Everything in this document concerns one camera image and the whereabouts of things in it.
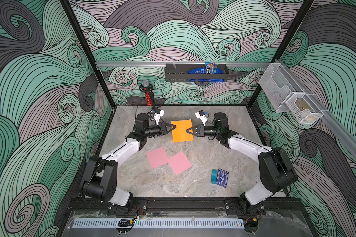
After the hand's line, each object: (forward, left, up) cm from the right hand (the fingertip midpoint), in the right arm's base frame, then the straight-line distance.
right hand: (187, 130), depth 81 cm
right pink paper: (-10, +4, -21) cm, 24 cm away
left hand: (+1, +6, +4) cm, 8 cm away
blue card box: (-19, -20, -18) cm, 33 cm away
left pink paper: (-6, +19, -21) cm, 29 cm away
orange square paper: (-3, +4, +1) cm, 5 cm away
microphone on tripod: (+34, +26, +4) cm, 43 cm away
